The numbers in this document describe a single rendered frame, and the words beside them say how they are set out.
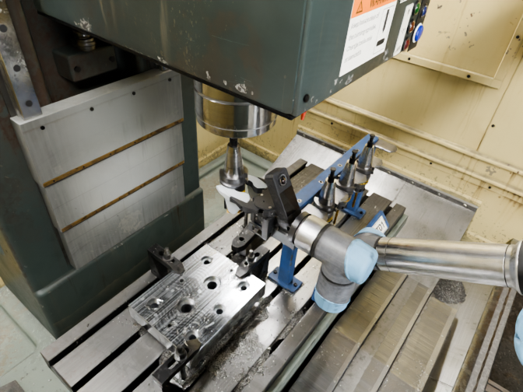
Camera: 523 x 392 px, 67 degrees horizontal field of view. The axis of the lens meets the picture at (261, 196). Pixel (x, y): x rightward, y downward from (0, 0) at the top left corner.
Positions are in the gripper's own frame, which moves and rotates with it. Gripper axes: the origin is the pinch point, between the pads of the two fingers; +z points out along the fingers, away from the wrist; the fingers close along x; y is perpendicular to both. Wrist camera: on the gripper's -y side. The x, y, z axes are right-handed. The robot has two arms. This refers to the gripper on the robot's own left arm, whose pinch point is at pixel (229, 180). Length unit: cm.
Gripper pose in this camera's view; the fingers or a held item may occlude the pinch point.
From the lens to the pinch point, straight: 88.5
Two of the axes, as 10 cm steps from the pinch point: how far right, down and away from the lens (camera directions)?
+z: -7.8, -4.4, 4.5
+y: -0.6, 7.6, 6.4
